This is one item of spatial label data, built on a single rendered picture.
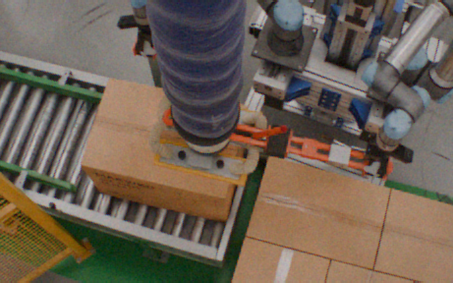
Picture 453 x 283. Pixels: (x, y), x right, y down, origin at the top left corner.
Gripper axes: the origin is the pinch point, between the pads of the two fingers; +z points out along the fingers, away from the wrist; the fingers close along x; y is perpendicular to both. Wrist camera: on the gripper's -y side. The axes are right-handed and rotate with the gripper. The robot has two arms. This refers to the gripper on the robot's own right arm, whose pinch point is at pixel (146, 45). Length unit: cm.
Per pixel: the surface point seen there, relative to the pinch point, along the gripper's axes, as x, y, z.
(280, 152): -31, 57, -3
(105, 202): -46, -16, 70
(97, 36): 67, -71, 124
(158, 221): -48, 11, 70
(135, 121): -19.2, -3.1, 29.6
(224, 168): -36, 39, 10
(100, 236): -53, -28, 125
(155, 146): -36.2, 13.9, 4.8
